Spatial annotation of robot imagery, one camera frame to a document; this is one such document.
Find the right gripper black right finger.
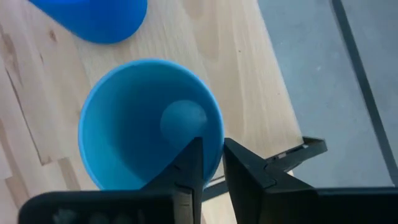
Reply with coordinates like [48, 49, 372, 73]
[223, 138, 398, 224]

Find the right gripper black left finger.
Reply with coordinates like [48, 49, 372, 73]
[17, 136, 205, 224]

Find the light blue plastic cup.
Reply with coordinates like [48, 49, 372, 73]
[77, 58, 225, 191]

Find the dark blue plastic mug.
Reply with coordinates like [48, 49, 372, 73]
[28, 0, 149, 45]

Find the wooden shelf board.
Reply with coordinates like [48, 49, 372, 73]
[0, 0, 304, 224]

